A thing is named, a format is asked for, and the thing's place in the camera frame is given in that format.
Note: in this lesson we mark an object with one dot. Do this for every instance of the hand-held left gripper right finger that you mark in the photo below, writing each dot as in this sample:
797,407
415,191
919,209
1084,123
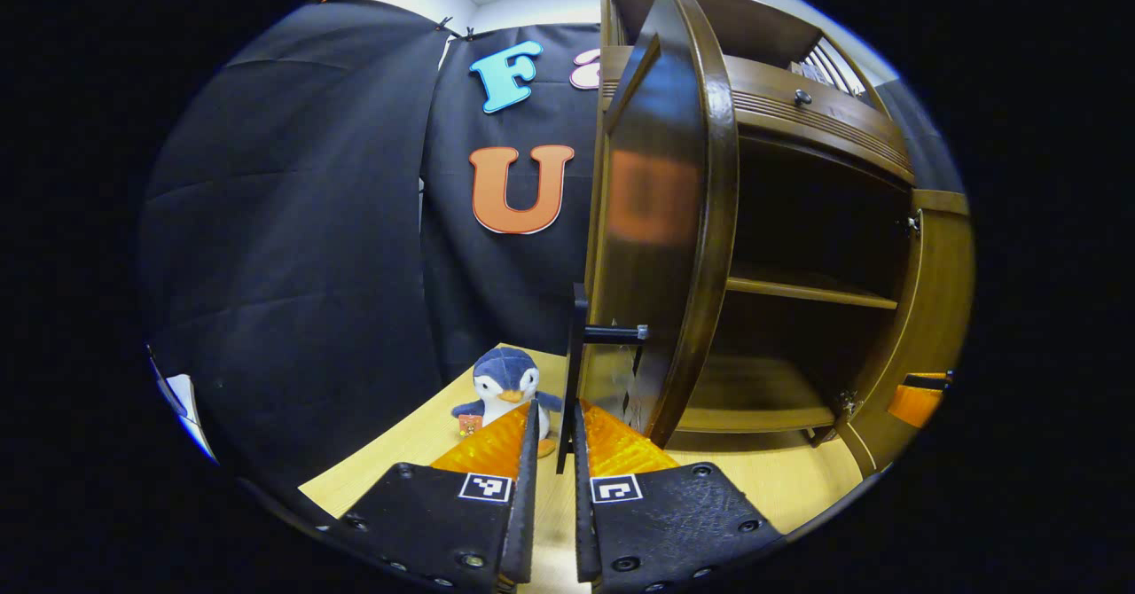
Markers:
583,514

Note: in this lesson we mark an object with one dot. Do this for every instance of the wooden drawer with black knob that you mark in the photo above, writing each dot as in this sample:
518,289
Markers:
825,120

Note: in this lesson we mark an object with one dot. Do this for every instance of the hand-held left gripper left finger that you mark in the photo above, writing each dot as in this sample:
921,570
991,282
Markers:
526,505

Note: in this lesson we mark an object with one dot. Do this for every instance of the computer monitor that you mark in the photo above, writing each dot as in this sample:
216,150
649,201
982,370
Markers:
182,399

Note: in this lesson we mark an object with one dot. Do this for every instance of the black backdrop cloth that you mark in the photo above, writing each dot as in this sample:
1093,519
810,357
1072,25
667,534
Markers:
293,222

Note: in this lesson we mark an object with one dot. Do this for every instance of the wooden shoe cabinet door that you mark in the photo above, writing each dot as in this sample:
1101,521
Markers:
656,133
940,293

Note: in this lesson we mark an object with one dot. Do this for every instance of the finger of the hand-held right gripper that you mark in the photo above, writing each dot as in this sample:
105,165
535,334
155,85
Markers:
913,403

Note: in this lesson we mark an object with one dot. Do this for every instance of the penguin plush toy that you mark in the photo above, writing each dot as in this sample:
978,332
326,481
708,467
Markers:
505,372

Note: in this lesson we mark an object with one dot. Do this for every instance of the wooden double-door shoe cabinet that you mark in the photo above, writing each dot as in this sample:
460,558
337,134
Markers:
798,284

